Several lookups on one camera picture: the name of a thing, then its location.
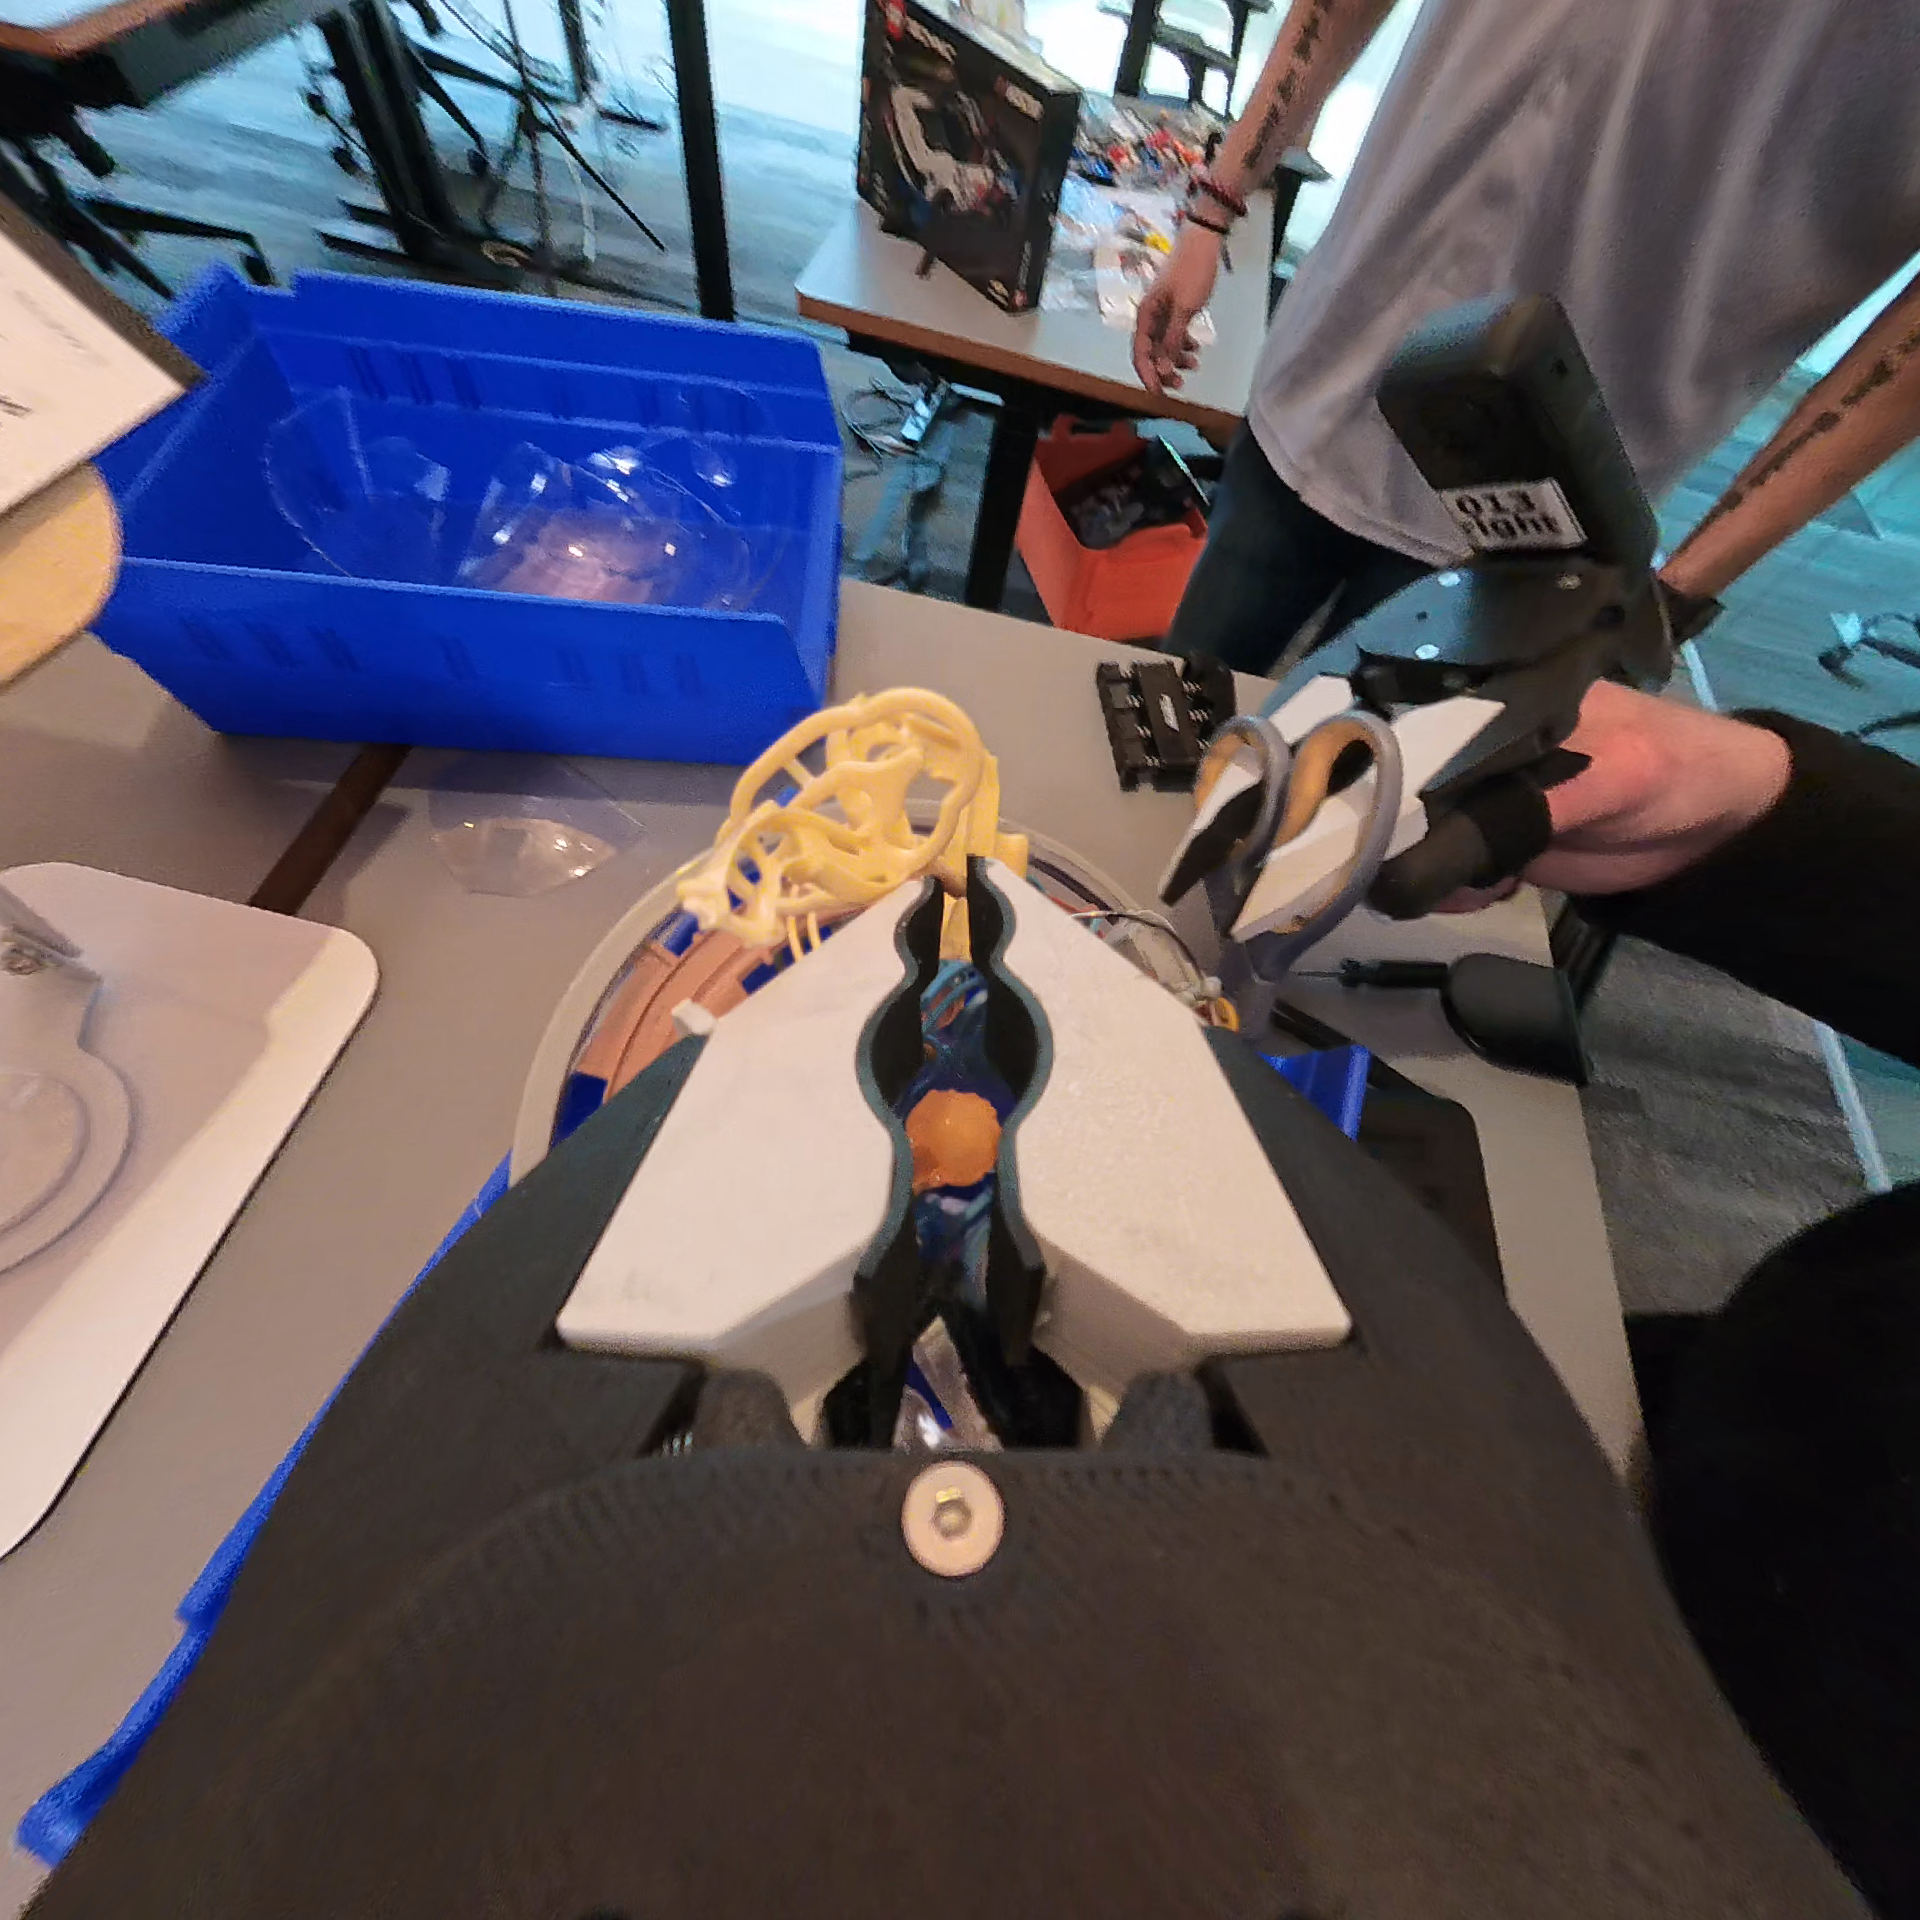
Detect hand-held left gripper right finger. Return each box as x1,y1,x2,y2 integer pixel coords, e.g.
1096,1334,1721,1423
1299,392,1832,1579
964,855,1353,1445

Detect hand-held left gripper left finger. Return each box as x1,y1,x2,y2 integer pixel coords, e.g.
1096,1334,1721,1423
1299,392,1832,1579
555,877,944,1445

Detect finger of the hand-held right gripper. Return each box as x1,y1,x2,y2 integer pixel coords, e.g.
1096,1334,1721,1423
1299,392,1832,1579
1231,695,1509,943
1158,677,1377,912

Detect grey handled scissors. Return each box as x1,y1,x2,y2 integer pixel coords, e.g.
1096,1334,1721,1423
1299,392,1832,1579
1203,708,1413,1041

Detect small blue plastic bin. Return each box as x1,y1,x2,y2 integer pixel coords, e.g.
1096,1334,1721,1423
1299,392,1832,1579
12,1034,1374,1869

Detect marble maze ball toy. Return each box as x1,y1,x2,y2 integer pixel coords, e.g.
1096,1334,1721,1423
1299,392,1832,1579
513,817,1249,1445

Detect pale yellow plastic track piece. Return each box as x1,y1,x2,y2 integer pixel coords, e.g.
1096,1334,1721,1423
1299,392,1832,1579
678,688,1006,956

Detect person's right forearm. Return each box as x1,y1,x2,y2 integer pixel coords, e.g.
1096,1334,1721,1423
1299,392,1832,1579
1558,712,1920,1111

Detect person's right hand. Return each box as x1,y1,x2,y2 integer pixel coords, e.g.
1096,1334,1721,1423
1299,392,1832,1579
1423,687,1795,918

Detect black connector block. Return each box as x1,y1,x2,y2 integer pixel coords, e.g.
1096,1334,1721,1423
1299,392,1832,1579
1094,648,1242,792

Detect orange storage bin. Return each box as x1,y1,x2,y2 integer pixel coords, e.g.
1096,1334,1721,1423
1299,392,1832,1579
1018,418,1215,641

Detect black stand base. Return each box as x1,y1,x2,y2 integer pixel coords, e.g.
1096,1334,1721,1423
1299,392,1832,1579
1438,891,1600,1087

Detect black perforated pad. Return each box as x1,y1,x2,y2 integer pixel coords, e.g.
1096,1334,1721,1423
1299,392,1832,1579
1358,1092,1507,1284

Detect clear plastic piece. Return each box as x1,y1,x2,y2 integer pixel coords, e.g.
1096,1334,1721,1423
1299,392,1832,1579
428,753,625,900

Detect pile of small parts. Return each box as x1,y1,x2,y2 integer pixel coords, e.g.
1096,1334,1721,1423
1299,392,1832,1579
1049,91,1275,324

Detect white book stand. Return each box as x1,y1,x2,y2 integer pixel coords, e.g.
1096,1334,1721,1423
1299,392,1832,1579
0,463,379,1563

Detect background table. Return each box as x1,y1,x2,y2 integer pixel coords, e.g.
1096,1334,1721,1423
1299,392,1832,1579
790,91,1327,612

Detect large blue plastic bin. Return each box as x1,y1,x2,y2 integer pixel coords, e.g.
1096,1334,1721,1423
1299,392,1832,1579
86,262,846,747

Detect black toy box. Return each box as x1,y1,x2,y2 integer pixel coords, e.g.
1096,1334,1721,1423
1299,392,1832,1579
857,0,1083,315

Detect person's black sweater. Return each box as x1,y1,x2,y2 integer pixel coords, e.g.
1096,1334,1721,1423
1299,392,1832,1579
1622,1186,1920,1920

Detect printed instruction sheet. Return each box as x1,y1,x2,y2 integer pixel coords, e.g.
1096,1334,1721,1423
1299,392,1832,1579
0,199,203,514

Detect floor cables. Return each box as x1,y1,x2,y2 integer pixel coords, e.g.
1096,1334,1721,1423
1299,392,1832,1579
835,376,996,591

